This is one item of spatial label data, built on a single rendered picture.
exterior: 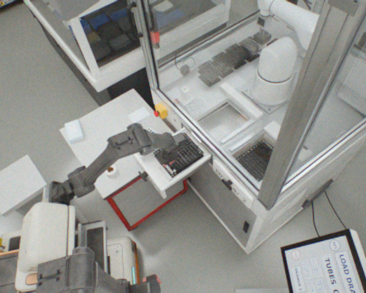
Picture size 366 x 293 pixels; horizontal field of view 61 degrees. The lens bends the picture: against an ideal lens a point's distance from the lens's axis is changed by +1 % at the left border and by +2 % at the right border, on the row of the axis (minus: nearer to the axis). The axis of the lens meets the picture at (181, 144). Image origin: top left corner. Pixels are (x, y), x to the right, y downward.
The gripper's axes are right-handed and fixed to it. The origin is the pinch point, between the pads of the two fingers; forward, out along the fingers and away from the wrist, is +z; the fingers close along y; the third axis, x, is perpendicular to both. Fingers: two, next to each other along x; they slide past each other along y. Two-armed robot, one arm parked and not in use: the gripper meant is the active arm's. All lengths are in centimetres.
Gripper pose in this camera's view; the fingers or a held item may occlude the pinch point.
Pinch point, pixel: (166, 164)
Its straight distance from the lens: 162.8
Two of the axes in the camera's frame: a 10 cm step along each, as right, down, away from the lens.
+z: -0.1, 5.7, 8.2
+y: -8.3, 4.4, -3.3
